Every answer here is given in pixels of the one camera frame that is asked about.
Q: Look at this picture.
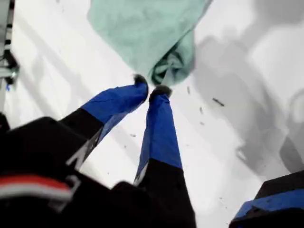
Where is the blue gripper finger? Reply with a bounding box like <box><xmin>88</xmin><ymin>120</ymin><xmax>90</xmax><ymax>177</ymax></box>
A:
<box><xmin>133</xmin><ymin>85</ymin><xmax>193</xmax><ymax>205</ymax></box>
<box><xmin>58</xmin><ymin>74</ymin><xmax>149</xmax><ymax>170</ymax></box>

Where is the pale green T-shirt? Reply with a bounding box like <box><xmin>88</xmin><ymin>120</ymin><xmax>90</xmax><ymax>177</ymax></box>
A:
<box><xmin>86</xmin><ymin>0</ymin><xmax>214</xmax><ymax>87</ymax></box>

